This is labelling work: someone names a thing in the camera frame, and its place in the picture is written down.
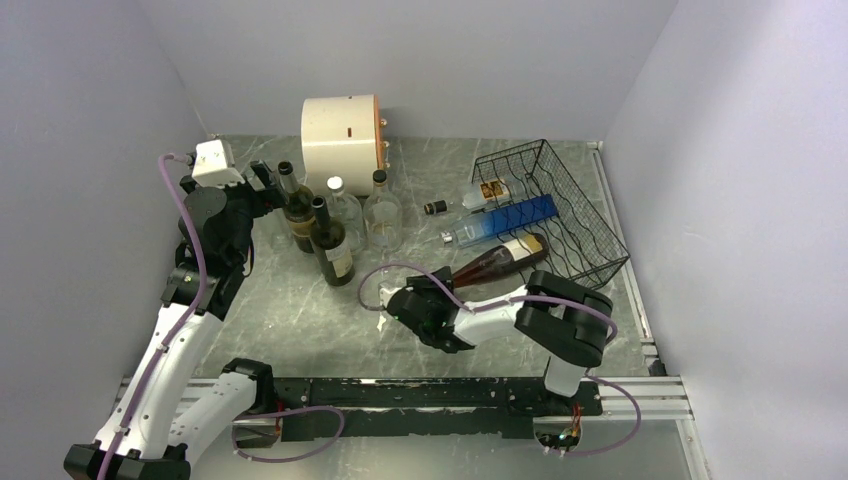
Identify dark green silver-capped wine bottle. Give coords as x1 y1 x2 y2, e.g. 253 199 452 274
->
277 161 314 254

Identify blue clear vodka bottle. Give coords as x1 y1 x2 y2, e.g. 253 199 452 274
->
440 194 558 247

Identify clear bottle with cork stopper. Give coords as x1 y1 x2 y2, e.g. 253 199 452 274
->
363 169 402 252

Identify large clear round bottle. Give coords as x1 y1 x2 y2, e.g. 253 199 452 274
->
326 176 367 254

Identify dark wine bottle black cap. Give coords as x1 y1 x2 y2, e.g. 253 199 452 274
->
310 196 355 287

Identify clear bottle with black cap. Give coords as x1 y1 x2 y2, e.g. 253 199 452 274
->
423 179 521 215

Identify red wine bottle gold foil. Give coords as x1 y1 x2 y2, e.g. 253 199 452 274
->
453 233 550 288

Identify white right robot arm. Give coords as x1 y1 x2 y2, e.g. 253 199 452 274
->
380 271 618 414

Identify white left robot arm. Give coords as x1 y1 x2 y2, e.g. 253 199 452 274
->
63 161 284 479

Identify white cylindrical drum appliance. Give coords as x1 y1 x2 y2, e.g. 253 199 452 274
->
300 94 388 197

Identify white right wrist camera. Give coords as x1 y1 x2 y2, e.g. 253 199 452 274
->
378 282 399 311

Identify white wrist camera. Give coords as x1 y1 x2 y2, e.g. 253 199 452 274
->
378 282 399 311
191 139 245 189

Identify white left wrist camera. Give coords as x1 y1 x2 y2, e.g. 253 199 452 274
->
191 139 245 189

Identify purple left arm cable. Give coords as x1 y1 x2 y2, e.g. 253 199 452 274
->
95 153 210 480

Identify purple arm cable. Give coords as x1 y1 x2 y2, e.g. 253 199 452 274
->
95 153 210 480
357 262 643 458

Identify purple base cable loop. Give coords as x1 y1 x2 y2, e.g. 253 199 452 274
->
229 406 346 465

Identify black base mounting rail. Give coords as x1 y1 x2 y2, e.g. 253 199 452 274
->
241 377 603 441

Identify black wire wine rack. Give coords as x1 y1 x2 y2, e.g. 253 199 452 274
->
471 139 629 289

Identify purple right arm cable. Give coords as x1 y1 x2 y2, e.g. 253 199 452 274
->
357 262 643 458

